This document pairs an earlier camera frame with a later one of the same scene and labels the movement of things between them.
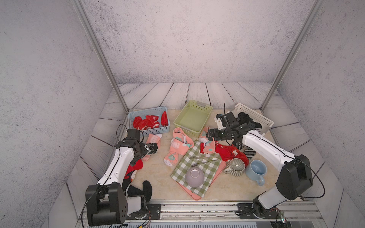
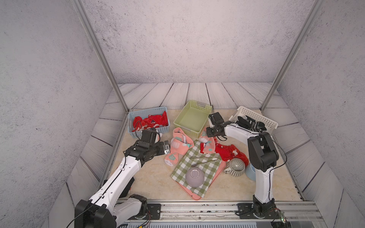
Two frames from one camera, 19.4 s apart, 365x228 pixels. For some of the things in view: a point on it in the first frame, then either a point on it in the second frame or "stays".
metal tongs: (211, 159) stays
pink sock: (209, 146) stays
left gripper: (145, 148) to (162, 150)
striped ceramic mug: (235, 167) stays
